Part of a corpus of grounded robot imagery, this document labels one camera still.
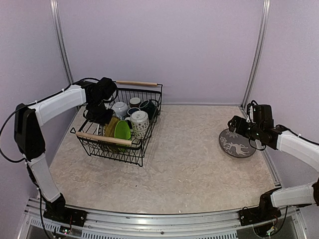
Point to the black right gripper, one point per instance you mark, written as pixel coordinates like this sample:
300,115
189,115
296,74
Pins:
235,120

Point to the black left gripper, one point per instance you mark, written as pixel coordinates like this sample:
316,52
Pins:
89,115

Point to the white black striped plate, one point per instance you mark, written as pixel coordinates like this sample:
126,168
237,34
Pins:
101,130

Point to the grey reindeer snowflake plate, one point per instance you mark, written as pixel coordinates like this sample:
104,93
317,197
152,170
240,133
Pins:
236,145

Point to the woven bamboo tray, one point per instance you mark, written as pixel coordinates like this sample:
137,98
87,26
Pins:
109,131

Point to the green plastic plate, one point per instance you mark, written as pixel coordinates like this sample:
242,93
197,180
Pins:
121,130

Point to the white floral patterned mug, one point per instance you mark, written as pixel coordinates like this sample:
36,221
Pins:
140,123

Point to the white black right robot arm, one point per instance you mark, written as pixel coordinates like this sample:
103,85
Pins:
281,139

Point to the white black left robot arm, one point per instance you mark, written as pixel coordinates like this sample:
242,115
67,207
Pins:
29,119

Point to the white grey ceramic bowl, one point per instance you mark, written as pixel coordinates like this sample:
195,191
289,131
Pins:
120,108

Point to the blue white patterned bowl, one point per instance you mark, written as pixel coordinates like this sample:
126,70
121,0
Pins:
120,117

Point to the dark blue cup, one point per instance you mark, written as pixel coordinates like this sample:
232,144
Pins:
130,111

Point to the brown white small cup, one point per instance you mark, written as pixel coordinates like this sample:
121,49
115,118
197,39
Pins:
135,102

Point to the dark green mug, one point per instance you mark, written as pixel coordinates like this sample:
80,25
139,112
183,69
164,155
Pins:
150,107

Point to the black wire dish rack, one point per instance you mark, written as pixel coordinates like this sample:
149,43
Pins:
133,150

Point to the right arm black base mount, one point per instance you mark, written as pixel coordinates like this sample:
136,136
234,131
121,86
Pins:
249,216

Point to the aluminium front frame rail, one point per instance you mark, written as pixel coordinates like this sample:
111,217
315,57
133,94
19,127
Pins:
101,224

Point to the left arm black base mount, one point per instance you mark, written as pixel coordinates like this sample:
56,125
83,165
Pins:
70,216

